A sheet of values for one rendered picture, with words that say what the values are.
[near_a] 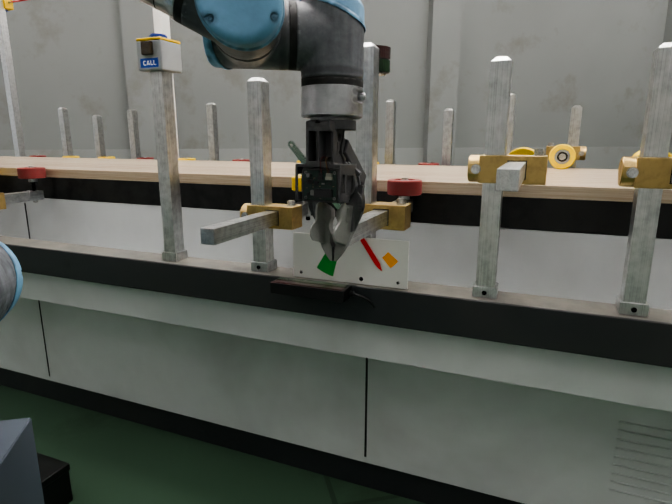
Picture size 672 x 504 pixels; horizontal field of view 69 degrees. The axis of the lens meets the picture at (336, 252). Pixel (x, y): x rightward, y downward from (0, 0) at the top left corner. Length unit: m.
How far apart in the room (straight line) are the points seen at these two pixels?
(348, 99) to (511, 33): 5.04
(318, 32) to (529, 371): 0.73
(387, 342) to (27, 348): 1.54
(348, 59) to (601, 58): 5.68
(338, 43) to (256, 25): 0.18
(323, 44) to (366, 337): 0.64
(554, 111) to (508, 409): 4.87
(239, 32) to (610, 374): 0.86
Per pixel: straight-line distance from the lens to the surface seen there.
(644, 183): 0.96
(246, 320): 1.24
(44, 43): 5.02
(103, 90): 4.88
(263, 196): 1.11
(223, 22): 0.57
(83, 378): 2.07
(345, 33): 0.72
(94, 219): 1.79
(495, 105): 0.95
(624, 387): 1.08
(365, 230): 0.87
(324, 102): 0.71
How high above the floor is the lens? 1.00
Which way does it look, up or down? 13 degrees down
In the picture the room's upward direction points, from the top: straight up
